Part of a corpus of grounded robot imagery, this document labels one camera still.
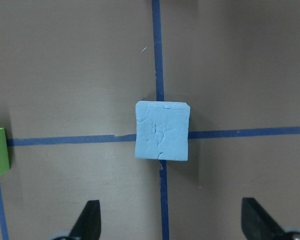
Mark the light blue block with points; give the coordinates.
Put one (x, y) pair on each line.
(162, 129)

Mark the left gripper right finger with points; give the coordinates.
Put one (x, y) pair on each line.
(257, 224)

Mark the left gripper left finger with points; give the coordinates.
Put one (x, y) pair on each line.
(88, 225)

